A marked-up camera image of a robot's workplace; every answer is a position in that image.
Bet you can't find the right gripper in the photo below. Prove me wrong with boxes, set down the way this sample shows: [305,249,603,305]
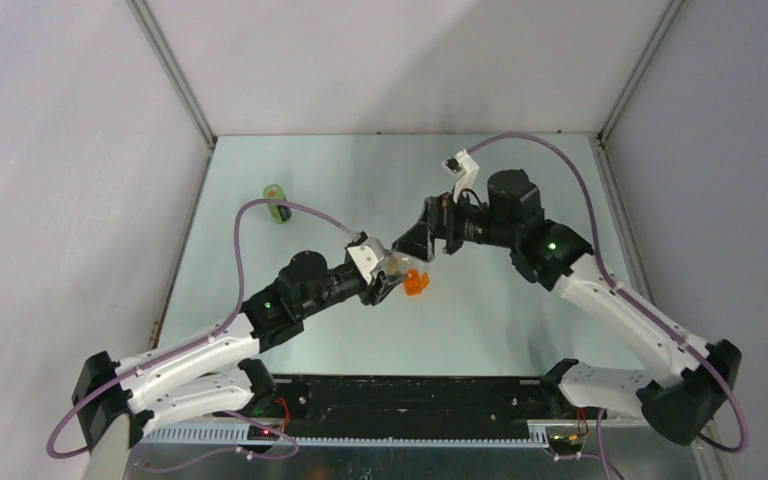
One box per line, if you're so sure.
[392,184,518,263]

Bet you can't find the orange pill box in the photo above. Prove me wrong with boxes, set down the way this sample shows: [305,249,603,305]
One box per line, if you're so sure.
[403,268,430,296]

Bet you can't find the clear pill bottle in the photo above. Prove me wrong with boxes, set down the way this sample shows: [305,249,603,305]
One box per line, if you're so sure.
[384,252,427,277]

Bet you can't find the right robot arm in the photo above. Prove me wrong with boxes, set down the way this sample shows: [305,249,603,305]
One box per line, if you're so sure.
[392,170,742,445]

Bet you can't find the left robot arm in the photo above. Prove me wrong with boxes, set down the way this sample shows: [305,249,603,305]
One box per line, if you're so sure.
[72,246,416,450]

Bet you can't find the green pill bottle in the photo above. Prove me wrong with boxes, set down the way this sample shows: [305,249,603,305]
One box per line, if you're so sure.
[263,184,292,224]

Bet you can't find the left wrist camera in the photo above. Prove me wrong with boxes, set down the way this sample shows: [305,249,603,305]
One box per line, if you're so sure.
[346,237,390,285]

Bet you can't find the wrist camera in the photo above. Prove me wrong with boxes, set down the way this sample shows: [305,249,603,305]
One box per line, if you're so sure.
[441,149,480,200]
[346,237,390,285]

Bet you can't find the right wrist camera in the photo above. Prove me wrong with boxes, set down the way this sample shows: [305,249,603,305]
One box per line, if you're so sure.
[441,149,480,200]

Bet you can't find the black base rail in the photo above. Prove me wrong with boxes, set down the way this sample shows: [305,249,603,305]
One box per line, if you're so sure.
[240,374,597,443]

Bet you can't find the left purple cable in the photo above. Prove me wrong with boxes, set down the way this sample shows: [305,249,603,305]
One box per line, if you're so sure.
[46,198,362,462]

